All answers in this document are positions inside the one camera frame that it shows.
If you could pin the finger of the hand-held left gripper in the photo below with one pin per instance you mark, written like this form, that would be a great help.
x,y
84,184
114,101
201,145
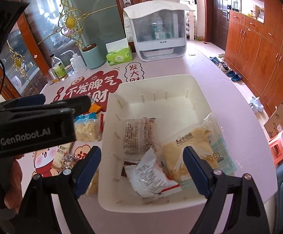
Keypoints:
x,y
29,100
68,106

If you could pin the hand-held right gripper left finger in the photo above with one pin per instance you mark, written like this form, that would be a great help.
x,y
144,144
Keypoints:
x,y
91,168

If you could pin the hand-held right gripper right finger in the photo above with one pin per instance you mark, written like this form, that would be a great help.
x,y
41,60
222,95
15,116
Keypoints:
x,y
195,168

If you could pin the white plastic bin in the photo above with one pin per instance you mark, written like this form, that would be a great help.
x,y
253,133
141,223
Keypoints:
x,y
161,102

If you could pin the clear packet of yellow snacks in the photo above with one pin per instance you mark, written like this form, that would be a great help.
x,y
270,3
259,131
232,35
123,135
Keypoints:
x,y
88,129

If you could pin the person's left hand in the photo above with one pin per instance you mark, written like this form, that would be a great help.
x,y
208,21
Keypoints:
x,y
13,175

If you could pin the yellow crumbly snack packet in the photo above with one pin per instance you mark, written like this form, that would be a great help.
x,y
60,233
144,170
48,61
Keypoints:
x,y
94,184

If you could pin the clear candy packet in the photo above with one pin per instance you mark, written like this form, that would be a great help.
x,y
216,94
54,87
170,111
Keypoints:
x,y
69,161

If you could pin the yellow bread packet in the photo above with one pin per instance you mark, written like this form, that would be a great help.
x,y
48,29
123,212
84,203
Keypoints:
x,y
175,151

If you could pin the orange snack packet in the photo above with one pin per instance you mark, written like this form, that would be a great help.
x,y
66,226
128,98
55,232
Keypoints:
x,y
95,107

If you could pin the metal can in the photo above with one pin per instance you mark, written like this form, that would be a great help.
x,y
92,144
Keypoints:
x,y
51,76

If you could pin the white yellow snack packet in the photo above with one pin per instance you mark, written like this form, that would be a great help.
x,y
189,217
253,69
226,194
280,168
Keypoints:
x,y
62,152

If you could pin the small glass jar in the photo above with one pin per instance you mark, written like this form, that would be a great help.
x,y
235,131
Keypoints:
x,y
70,71

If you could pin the dark brown snack packet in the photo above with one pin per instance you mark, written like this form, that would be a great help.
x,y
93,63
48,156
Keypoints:
x,y
126,168

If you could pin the green label bottle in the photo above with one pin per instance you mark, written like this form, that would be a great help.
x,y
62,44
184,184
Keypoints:
x,y
58,69

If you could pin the white squeeze bottle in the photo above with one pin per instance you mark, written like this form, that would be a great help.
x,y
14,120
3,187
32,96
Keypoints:
x,y
78,63

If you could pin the white red snack packet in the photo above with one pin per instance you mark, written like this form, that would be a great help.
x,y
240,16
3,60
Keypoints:
x,y
148,175

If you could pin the teal canister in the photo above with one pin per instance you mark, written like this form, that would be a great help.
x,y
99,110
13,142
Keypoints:
x,y
92,58

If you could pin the clear brown snack packet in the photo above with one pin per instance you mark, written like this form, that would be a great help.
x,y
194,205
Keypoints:
x,y
137,136

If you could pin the green tissue pack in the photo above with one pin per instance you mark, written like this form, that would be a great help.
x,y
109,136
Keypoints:
x,y
119,57

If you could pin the pink printed tablecloth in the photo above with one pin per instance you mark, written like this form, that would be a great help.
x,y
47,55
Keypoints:
x,y
217,90

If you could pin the glass door display cabinet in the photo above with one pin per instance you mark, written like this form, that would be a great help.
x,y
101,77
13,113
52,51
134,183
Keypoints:
x,y
46,17

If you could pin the pink plastic stool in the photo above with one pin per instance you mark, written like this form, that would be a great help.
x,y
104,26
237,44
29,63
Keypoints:
x,y
279,146

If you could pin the pair of white shoes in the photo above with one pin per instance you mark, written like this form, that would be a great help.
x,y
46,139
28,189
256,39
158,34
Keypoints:
x,y
256,104

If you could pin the cardboard box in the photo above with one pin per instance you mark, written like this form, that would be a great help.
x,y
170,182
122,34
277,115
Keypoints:
x,y
276,124

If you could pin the blue slipper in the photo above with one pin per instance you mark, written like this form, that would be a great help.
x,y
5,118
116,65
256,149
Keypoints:
x,y
230,73
236,78

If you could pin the white countertop appliance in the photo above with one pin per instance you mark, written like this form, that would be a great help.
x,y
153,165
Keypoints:
x,y
161,51

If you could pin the dark entrance door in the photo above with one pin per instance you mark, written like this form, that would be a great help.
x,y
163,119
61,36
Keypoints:
x,y
219,29

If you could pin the wooden wall cabinets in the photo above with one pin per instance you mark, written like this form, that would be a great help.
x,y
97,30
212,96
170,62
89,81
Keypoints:
x,y
253,53

